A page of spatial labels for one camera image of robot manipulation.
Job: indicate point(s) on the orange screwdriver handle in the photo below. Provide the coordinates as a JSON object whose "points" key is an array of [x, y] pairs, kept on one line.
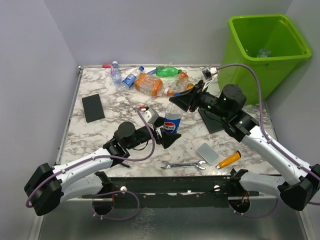
{"points": [[231, 159]]}

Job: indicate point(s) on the clear bottle inside bin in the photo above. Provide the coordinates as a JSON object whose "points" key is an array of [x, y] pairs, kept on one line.
{"points": [[263, 53]]}

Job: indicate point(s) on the black foam pad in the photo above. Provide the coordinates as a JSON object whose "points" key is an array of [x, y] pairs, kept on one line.
{"points": [[212, 122], [93, 109]]}

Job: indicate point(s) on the orange label bottle centre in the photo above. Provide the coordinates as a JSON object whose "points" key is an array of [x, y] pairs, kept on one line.
{"points": [[148, 84]]}

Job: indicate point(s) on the left black foam pad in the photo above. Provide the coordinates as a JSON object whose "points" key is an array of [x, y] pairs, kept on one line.
{"points": [[93, 109]]}

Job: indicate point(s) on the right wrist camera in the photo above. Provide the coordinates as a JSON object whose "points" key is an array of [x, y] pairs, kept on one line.
{"points": [[210, 74]]}

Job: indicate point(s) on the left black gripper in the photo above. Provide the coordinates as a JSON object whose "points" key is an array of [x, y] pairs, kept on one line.
{"points": [[167, 138]]}

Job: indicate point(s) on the green sprite bottle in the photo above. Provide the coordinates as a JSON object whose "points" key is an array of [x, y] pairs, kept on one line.
{"points": [[167, 71]]}

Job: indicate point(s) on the small clear bottle back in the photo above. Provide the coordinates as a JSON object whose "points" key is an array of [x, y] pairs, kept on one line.
{"points": [[116, 73]]}

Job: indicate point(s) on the black base frame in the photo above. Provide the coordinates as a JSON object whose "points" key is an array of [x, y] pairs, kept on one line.
{"points": [[177, 191]]}

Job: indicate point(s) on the grey rectangular sharpening stone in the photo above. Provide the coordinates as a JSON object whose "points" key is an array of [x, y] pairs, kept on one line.
{"points": [[208, 153]]}

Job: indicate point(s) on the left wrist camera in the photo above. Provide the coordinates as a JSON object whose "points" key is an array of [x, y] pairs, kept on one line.
{"points": [[149, 114]]}

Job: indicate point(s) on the orange label bottle back right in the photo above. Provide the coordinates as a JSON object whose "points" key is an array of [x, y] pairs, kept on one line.
{"points": [[179, 85]]}

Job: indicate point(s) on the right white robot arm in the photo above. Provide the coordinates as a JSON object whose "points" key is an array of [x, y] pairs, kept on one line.
{"points": [[298, 182]]}

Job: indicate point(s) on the orange label bottle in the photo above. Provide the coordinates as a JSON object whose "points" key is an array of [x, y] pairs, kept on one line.
{"points": [[148, 84], [179, 85]]}

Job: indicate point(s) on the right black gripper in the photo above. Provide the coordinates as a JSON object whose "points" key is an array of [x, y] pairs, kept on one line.
{"points": [[191, 97]]}

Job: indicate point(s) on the green plastic bin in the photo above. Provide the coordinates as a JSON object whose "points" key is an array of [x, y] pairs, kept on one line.
{"points": [[270, 44]]}

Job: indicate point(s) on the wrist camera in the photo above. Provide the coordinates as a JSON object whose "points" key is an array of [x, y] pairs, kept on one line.
{"points": [[149, 114], [210, 74]]}

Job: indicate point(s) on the orange juice bottle right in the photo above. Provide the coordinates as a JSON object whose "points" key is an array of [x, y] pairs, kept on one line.
{"points": [[189, 86]]}

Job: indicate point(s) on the right black foam pad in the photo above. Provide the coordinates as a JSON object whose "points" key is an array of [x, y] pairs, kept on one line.
{"points": [[212, 122]]}

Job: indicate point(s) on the blue handled pliers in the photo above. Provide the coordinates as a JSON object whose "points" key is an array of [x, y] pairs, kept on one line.
{"points": [[124, 165]]}

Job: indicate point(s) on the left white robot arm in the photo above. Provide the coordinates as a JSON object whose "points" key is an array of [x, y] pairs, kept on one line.
{"points": [[48, 185]]}

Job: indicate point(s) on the blue label bottle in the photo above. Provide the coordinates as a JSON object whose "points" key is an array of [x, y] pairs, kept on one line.
{"points": [[129, 81], [172, 119]]}

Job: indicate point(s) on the silver open-end wrench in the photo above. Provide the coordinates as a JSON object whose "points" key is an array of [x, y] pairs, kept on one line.
{"points": [[197, 165]]}

